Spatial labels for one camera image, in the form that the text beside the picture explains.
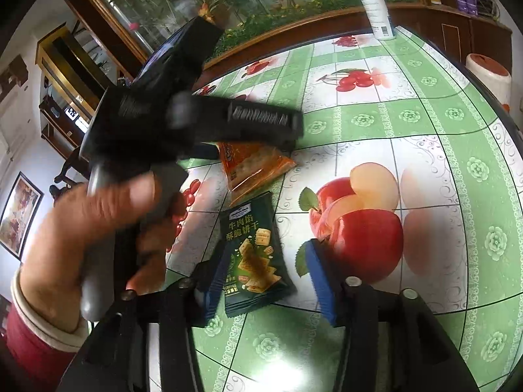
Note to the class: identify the white roll with orange top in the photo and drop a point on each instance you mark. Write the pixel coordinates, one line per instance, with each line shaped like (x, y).
(488, 77)

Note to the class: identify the green fruit print tablecloth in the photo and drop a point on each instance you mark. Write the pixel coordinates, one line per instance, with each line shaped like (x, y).
(388, 196)

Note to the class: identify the dark green snack packet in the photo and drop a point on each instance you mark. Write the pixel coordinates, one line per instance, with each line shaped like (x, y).
(253, 261)

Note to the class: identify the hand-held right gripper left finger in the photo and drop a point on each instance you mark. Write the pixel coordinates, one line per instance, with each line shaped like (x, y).
(212, 294)

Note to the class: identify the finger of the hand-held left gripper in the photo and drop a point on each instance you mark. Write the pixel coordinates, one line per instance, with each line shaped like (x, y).
(253, 120)

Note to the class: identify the white spray bottle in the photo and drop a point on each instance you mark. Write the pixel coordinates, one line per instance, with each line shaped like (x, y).
(376, 4)

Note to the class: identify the floral glass panel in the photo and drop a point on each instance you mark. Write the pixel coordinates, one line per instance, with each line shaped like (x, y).
(253, 4)

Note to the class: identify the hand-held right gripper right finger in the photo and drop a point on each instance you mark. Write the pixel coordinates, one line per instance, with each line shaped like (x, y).
(322, 286)

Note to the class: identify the gold framed display shelf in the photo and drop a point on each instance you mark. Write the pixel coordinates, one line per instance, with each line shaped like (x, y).
(67, 90)

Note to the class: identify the person's left forearm red sleeve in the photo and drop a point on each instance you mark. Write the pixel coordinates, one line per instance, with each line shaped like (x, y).
(32, 347)

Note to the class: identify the orange cracker packet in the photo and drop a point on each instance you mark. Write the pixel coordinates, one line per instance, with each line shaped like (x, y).
(249, 167)

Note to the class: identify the framed wall picture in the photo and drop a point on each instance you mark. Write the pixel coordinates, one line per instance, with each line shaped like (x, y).
(18, 216)

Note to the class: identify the person's left hand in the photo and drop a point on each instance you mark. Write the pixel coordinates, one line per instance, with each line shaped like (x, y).
(81, 253)

